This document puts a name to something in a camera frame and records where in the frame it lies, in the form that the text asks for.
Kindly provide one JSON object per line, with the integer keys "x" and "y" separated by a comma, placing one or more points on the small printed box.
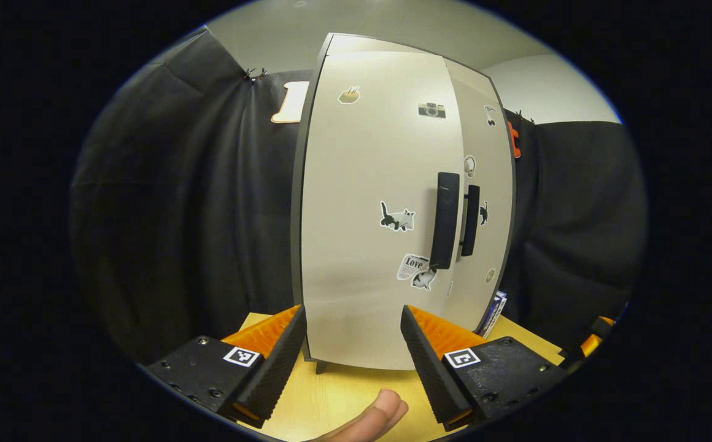
{"x": 494, "y": 313}

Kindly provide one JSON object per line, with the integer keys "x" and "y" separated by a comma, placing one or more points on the white shoe cabinet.
{"x": 362, "y": 44}

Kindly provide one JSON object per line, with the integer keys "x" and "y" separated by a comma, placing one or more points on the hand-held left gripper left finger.
{"x": 276, "y": 374}

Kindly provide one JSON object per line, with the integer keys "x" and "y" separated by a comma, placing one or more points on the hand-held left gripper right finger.
{"x": 433, "y": 374}

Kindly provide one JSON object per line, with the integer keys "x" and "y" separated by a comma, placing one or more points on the white shoe cabinet door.
{"x": 356, "y": 215}
{"x": 494, "y": 184}

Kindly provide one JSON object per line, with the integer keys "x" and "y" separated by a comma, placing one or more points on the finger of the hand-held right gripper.
{"x": 592, "y": 345}

